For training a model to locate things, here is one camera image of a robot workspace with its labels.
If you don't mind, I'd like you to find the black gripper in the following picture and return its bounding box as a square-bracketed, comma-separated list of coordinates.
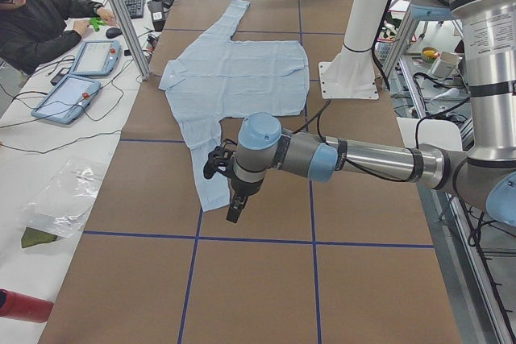
[226, 178, 262, 222]

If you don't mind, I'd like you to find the light blue button-up shirt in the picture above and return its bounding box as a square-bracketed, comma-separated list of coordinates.
[159, 0, 310, 211]

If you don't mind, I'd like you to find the brown paper table cover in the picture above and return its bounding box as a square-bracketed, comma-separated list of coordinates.
[40, 0, 461, 343]

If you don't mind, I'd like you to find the clear plastic bag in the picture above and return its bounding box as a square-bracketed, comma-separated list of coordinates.
[19, 156, 107, 238]

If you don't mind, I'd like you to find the lower blue teach pendant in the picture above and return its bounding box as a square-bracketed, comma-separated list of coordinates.
[31, 75, 101, 125]

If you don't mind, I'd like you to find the blue teach pendant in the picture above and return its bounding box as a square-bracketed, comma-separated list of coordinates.
[69, 40, 121, 77]
[31, 75, 101, 125]

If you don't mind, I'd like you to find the upper blue teach pendant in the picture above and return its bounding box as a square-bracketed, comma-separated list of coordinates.
[69, 40, 121, 77]

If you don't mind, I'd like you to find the green cloth piece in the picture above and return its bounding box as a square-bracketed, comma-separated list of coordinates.
[20, 227, 57, 249]

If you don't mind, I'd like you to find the black computer mouse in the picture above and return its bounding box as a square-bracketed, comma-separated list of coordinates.
[105, 27, 122, 39]

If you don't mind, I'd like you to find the white chair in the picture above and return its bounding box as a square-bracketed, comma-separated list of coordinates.
[397, 118, 463, 151]

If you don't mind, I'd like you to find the green plastic object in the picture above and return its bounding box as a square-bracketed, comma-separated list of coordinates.
[89, 17, 106, 32]

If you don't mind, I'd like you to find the red bottle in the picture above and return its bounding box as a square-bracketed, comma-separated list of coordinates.
[1, 289, 54, 323]

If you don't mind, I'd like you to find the seated person in black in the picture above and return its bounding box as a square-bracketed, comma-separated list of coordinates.
[1, 0, 116, 75]

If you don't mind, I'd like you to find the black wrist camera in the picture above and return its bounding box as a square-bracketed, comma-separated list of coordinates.
[203, 146, 235, 180]

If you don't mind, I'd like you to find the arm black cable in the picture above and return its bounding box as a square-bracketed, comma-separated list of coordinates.
[292, 98, 428, 182]

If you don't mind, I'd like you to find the aluminium frame post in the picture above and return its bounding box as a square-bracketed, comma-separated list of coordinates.
[109, 0, 151, 81]

